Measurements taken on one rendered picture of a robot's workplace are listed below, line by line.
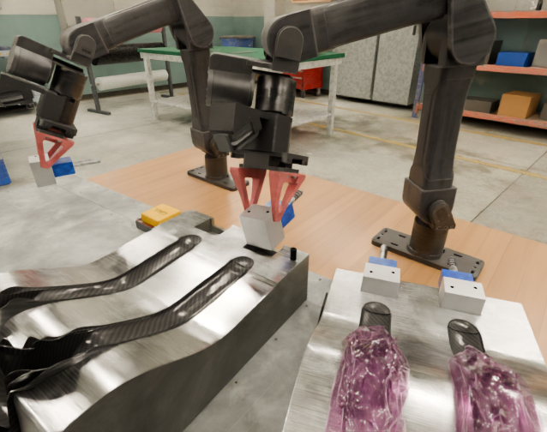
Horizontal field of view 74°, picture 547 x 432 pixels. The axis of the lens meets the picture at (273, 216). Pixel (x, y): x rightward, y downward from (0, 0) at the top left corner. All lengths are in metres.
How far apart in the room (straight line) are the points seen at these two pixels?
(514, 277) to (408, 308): 0.29
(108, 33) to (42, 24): 6.28
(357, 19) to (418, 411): 0.46
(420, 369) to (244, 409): 0.21
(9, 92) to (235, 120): 0.51
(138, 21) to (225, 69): 0.40
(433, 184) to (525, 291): 0.24
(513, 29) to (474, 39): 5.20
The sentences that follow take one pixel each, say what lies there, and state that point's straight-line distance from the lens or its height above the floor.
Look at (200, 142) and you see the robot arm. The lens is 1.00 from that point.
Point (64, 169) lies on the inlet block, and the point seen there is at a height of 0.93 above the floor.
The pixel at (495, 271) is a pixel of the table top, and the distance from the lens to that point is 0.79.
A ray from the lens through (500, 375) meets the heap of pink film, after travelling 0.43.
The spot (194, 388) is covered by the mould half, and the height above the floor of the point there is 0.85.
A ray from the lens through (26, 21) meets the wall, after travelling 7.08.
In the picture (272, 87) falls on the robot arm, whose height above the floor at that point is 1.12.
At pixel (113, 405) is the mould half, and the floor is 0.92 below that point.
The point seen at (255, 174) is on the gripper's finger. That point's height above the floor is 0.99.
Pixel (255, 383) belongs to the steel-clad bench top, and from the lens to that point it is 0.50.
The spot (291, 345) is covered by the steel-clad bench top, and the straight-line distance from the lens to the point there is 0.54.
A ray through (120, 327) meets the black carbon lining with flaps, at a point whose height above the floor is 0.91.
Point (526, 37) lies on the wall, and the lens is 5.77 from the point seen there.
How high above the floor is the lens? 1.20
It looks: 28 degrees down
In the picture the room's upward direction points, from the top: straight up
